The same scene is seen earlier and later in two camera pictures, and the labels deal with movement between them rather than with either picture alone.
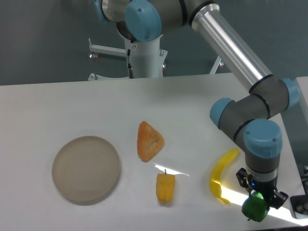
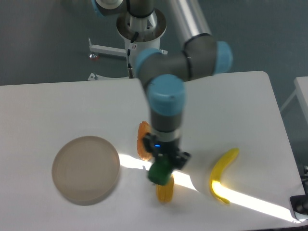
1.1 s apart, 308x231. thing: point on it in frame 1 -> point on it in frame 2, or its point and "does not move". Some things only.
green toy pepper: x=255 y=207 -> x=160 y=171
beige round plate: x=85 y=170 does not move
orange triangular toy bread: x=149 y=141 does not move
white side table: x=302 y=83 does not move
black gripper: x=266 y=188 -> x=155 y=147
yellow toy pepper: x=165 y=184 does not move
